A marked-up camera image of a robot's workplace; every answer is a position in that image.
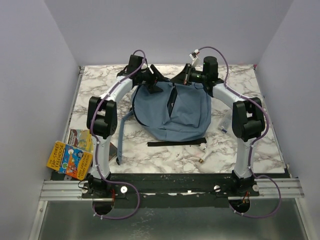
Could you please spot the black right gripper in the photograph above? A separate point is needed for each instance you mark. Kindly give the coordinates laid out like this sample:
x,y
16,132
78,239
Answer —
x,y
184,77

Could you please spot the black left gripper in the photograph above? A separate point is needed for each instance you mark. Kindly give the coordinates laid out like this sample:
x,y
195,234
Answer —
x,y
150,86

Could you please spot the blue student backpack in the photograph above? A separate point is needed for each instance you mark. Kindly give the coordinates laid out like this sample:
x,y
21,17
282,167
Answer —
x,y
175,115

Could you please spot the dark red notebook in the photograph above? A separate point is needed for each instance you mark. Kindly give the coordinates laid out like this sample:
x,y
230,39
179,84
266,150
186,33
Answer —
x,y
112,151

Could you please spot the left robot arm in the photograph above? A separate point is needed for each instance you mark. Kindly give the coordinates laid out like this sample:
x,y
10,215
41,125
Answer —
x,y
102,119

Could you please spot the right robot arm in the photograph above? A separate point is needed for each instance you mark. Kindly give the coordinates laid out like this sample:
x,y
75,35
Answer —
x,y
247,121

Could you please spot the clear plastic packet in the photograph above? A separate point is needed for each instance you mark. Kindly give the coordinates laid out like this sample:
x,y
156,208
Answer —
x,y
225,125

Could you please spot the yellow illustrated book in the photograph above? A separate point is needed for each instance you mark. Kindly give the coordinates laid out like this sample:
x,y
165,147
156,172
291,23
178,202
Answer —
x,y
80,138

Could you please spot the yellow treehouse book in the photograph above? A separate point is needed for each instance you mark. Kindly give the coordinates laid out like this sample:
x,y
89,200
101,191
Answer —
x,y
70,160

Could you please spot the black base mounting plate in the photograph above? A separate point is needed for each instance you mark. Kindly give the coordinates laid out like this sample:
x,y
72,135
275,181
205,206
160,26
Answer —
x,y
165,190

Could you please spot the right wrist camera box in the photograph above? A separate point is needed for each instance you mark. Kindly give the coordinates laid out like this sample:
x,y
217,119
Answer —
x,y
194,57

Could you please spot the aluminium frame rail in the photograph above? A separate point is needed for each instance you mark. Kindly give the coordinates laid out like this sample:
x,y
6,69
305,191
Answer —
x,y
61,190

